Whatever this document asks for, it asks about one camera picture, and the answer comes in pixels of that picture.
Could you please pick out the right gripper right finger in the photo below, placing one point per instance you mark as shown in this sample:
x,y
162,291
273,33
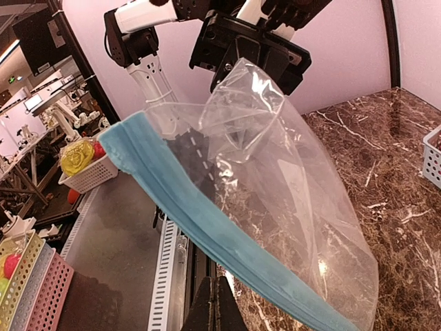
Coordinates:
x,y
227,314

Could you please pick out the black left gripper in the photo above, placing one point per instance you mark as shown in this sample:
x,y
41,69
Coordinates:
x,y
223,40

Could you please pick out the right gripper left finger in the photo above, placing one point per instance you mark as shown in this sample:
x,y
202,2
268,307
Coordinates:
x,y
201,316

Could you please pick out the clear zip top bag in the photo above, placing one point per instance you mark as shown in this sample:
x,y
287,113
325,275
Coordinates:
x,y
246,180

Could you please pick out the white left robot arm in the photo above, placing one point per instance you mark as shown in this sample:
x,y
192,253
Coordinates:
x,y
131,40

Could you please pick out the pastel perforated baskets stack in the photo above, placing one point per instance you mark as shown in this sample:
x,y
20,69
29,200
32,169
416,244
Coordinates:
x,y
35,281

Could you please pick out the white basket with yellow toy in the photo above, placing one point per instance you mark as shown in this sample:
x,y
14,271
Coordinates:
x,y
85,165

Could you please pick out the blue plastic basket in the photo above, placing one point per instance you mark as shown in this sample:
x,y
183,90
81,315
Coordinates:
x,y
431,164

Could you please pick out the white slotted cable duct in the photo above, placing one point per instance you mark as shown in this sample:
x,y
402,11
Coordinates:
x,y
168,296

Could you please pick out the black front rail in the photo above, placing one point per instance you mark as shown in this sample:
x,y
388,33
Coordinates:
x,y
199,266

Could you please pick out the right black frame post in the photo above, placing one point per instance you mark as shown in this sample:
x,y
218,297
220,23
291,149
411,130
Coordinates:
x,y
392,42

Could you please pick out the black frame post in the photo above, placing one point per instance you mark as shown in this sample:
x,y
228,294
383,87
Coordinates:
x,y
82,62
392,42

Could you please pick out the left black frame post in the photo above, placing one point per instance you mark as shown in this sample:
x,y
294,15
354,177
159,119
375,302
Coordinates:
x,y
82,62

